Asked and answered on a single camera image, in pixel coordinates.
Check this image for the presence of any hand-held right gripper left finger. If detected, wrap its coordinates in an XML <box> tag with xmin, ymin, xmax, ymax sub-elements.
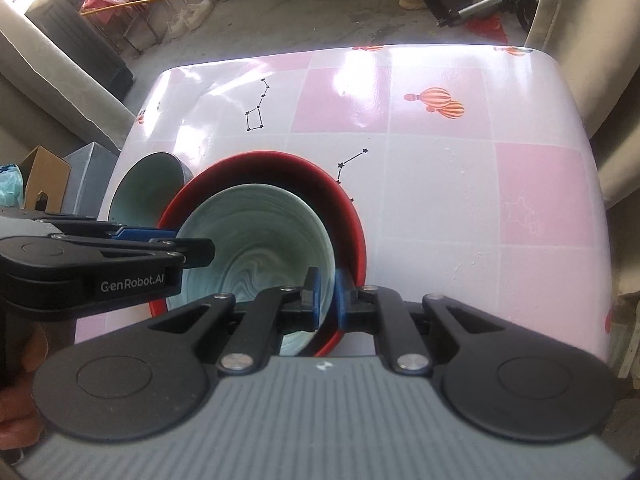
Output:
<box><xmin>147</xmin><ymin>266</ymin><xmax>322</xmax><ymax>376</ymax></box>

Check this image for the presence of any brown cardboard box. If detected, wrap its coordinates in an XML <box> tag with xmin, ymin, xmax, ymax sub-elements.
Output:
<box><xmin>20</xmin><ymin>146</ymin><xmax>72</xmax><ymax>212</ymax></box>

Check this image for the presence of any red bowl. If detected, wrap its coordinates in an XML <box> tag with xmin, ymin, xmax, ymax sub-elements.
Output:
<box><xmin>150</xmin><ymin>151</ymin><xmax>367</xmax><ymax>358</ymax></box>

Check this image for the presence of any pale green plastic bag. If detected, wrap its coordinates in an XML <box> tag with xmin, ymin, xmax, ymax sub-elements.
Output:
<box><xmin>0</xmin><ymin>162</ymin><xmax>25</xmax><ymax>209</ymax></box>

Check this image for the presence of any yellow stick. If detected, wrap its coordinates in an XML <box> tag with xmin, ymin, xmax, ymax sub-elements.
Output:
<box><xmin>80</xmin><ymin>0</ymin><xmax>177</xmax><ymax>17</ymax></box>

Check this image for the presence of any metal balcony railing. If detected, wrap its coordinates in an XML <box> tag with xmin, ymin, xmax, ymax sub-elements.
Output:
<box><xmin>85</xmin><ymin>2</ymin><xmax>168</xmax><ymax>57</ymax></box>

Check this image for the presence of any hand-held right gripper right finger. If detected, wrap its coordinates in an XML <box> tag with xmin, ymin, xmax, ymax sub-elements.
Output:
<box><xmin>334</xmin><ymin>269</ymin><xmax>506</xmax><ymax>376</ymax></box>

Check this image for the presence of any dark ribbed cabinet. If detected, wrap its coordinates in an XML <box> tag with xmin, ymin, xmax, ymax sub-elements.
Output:
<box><xmin>25</xmin><ymin>0</ymin><xmax>135</xmax><ymax>106</ymax></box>

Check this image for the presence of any grey cardboard box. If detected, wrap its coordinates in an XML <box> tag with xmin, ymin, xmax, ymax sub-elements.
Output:
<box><xmin>62</xmin><ymin>142</ymin><xmax>121</xmax><ymax>222</ymax></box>

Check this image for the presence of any white shoe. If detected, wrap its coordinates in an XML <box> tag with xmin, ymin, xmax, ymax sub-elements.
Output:
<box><xmin>182</xmin><ymin>0</ymin><xmax>215</xmax><ymax>31</ymax></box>
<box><xmin>167</xmin><ymin>10</ymin><xmax>195</xmax><ymax>39</ymax></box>

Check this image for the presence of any person's left hand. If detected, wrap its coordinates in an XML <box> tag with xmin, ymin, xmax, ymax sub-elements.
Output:
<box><xmin>0</xmin><ymin>321</ymin><xmax>51</xmax><ymax>443</ymax></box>

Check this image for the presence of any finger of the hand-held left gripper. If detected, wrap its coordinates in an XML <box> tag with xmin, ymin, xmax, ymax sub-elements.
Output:
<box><xmin>45</xmin><ymin>215</ymin><xmax>177</xmax><ymax>242</ymax></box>
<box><xmin>55</xmin><ymin>238</ymin><xmax>217</xmax><ymax>269</ymax></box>

